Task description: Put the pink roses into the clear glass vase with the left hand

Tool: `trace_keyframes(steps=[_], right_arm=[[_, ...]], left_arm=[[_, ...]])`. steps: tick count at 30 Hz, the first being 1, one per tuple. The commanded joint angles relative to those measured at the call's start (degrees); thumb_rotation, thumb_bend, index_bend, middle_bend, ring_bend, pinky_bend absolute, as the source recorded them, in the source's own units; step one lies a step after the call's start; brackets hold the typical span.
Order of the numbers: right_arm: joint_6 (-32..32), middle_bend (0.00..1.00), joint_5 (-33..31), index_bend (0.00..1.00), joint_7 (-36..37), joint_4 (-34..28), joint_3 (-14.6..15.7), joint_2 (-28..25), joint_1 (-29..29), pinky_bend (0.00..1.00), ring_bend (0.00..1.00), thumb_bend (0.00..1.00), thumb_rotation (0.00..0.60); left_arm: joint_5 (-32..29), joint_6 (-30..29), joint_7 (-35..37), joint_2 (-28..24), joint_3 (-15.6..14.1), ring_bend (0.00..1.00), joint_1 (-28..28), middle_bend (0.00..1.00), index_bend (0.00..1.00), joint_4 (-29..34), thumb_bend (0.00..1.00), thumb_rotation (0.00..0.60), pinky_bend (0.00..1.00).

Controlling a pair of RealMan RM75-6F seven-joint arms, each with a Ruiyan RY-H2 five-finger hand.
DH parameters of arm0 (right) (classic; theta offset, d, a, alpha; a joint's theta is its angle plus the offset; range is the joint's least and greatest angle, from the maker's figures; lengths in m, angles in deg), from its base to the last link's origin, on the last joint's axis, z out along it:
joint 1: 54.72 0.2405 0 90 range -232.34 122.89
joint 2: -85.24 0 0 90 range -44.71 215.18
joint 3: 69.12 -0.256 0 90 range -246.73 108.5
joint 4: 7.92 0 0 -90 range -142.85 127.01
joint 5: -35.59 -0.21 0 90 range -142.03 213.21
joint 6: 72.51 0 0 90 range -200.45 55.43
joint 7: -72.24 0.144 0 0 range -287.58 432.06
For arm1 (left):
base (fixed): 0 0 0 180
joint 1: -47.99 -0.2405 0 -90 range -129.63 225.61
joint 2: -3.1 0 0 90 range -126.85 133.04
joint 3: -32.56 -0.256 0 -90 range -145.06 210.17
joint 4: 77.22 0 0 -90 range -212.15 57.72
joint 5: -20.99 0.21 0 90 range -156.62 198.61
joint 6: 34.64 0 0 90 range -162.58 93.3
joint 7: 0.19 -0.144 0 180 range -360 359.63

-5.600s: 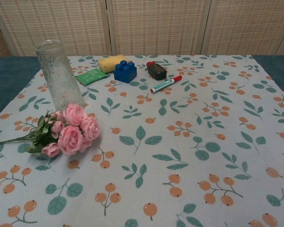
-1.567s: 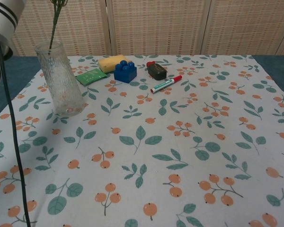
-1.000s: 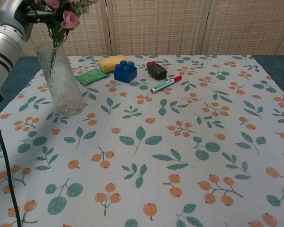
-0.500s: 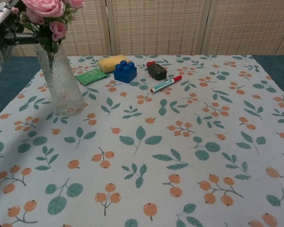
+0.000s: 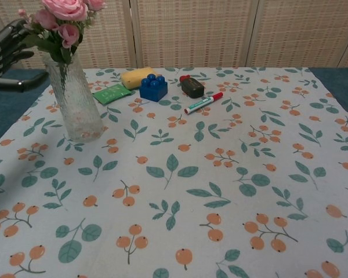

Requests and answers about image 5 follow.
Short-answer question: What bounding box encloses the woven folding screen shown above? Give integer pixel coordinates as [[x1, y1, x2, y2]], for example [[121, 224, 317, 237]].
[[0, 0, 348, 74]]

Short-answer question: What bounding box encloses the green sachet packet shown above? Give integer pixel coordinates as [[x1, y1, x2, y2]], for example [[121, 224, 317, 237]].
[[92, 84, 133, 105]]

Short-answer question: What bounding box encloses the blue toy building block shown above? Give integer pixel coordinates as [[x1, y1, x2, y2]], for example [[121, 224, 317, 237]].
[[139, 74, 168, 103]]

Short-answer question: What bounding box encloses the red capped whiteboard marker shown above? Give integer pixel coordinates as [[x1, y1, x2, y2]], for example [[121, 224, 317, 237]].
[[184, 92, 224, 115]]

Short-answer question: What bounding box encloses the pink rose bouquet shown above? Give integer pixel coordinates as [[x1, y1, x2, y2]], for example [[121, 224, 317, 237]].
[[18, 0, 107, 87]]

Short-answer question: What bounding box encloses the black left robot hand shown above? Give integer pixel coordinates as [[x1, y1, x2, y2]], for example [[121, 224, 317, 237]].
[[0, 19, 49, 93]]

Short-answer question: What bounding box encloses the dark box with red cap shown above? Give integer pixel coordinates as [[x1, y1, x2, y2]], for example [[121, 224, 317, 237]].
[[179, 74, 206, 98]]

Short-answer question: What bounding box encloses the fruit and leaf print tablecloth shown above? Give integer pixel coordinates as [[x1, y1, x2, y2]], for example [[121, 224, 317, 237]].
[[0, 66, 348, 278]]

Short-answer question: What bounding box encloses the yellow sponge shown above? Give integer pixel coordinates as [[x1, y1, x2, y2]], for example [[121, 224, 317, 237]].
[[120, 67, 157, 89]]

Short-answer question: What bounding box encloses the clear textured glass vase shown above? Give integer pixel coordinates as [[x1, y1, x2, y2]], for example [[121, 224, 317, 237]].
[[42, 53, 104, 142]]

